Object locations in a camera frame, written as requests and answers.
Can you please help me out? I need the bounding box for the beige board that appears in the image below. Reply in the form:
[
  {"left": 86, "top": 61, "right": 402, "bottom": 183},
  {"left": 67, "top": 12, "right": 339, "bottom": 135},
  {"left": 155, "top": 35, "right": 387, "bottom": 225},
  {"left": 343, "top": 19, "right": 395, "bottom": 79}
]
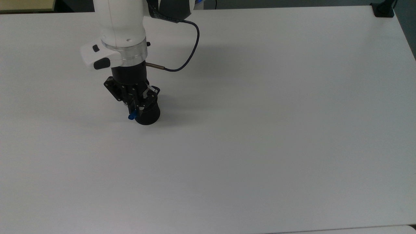
[{"left": 0, "top": 0, "right": 56, "bottom": 13}]

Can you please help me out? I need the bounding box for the black table clamp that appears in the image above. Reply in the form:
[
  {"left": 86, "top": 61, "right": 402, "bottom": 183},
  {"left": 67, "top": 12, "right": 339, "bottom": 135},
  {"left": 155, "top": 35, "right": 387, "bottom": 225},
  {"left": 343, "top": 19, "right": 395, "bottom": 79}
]
[{"left": 370, "top": 0, "right": 399, "bottom": 18}]

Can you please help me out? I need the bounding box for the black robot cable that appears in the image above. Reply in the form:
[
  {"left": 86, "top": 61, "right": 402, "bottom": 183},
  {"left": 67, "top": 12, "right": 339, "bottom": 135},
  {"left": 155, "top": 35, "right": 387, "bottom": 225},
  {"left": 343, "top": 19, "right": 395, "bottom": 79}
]
[{"left": 145, "top": 0, "right": 201, "bottom": 72}]

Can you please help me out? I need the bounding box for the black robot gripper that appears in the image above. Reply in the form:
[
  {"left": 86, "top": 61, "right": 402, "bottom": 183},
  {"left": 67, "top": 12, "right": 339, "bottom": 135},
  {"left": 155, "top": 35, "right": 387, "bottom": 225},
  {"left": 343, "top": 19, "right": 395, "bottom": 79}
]
[{"left": 104, "top": 62, "right": 161, "bottom": 115}]

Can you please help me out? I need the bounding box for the black mesh pen cup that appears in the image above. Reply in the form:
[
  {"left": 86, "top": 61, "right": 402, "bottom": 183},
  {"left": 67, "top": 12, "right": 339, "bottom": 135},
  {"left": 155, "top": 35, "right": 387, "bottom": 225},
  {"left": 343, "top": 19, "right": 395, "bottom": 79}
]
[{"left": 135, "top": 96, "right": 162, "bottom": 126}]

